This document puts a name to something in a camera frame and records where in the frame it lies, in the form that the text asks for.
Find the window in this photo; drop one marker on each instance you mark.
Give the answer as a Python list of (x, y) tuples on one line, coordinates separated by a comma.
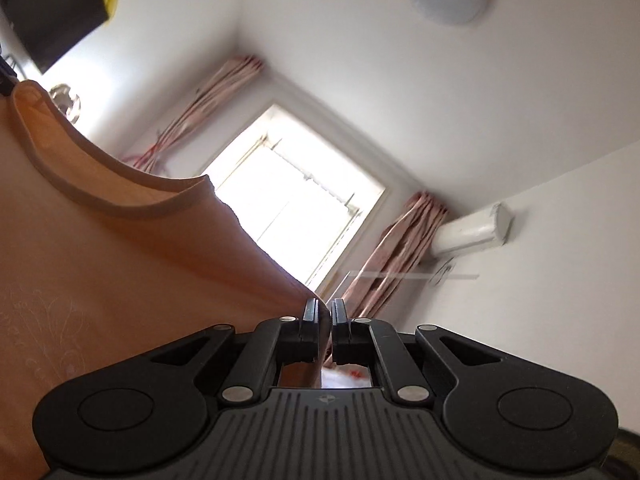
[(290, 195)]

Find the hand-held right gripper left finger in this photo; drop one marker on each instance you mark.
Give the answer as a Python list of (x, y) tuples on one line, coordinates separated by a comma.
[(312, 316)]

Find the round desk fan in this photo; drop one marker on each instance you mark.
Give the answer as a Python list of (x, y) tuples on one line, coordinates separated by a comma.
[(65, 102)]

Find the beige long-sleeved shirt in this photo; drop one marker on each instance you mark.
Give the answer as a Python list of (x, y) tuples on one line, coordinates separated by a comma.
[(125, 260)]

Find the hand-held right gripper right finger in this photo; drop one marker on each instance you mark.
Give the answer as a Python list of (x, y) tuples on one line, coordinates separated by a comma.
[(339, 316)]

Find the black wall television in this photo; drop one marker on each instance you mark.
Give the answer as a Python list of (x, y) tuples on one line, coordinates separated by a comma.
[(50, 15)]

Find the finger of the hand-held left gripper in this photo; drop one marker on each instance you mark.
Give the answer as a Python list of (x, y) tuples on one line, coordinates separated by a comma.
[(5, 72)]

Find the white air conditioner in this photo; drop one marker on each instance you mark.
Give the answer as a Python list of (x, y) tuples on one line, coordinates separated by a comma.
[(470, 232)]

